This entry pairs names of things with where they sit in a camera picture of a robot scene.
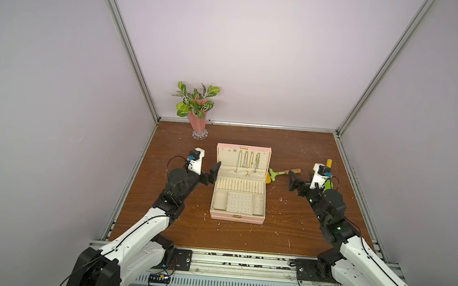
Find pink jewelry box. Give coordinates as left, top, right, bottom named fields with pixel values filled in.
left=210, top=143, right=272, bottom=225

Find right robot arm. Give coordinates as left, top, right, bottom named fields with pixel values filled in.
left=288, top=172, right=408, bottom=286

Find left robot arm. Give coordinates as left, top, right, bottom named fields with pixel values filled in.
left=59, top=158, right=221, bottom=286

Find yellow toy shovel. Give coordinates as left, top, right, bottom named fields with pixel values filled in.
left=265, top=172, right=272, bottom=184

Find potted plant pink vase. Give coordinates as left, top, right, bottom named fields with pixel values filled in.
left=173, top=81, right=221, bottom=140

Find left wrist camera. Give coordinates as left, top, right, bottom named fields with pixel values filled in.
left=186, top=147, right=205, bottom=175

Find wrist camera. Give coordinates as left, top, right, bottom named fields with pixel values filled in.
left=310, top=163, right=327, bottom=190
left=186, top=147, right=205, bottom=175

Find green shovel yellow handle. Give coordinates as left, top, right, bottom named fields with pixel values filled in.
left=324, top=159, right=333, bottom=190

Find green rake wooden handle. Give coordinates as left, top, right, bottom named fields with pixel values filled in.
left=268, top=168, right=302, bottom=182

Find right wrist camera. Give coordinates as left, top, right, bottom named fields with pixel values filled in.
left=310, top=163, right=327, bottom=190

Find gold chain necklace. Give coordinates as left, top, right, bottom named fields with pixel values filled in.
left=242, top=151, right=253, bottom=178

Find silver long chain necklace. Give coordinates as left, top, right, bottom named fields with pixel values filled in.
left=233, top=150, right=244, bottom=174

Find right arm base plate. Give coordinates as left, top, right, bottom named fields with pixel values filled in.
left=293, top=259, right=338, bottom=284

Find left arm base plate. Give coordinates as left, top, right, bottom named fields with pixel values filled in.
left=153, top=248, right=193, bottom=272

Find aluminium front rail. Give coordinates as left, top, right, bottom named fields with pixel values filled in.
left=168, top=247, right=335, bottom=285

